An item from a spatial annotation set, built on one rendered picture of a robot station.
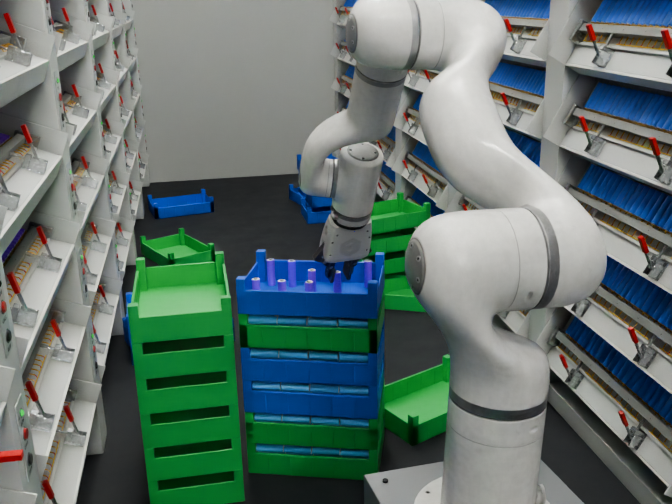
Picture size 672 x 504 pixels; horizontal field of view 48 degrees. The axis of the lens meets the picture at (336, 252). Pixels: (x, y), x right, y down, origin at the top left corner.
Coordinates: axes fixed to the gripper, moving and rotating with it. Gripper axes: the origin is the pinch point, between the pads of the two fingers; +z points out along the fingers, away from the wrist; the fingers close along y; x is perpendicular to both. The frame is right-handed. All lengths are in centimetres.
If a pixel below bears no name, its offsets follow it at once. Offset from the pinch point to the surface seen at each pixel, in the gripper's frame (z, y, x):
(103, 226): 49, -41, 81
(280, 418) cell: 29.8, -15.1, -14.2
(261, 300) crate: 3.9, -17.8, -1.4
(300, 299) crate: 1.7, -10.5, -5.0
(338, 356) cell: 13.7, -2.8, -12.5
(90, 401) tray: 40, -54, 9
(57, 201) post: -4, -55, 30
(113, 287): 67, -41, 72
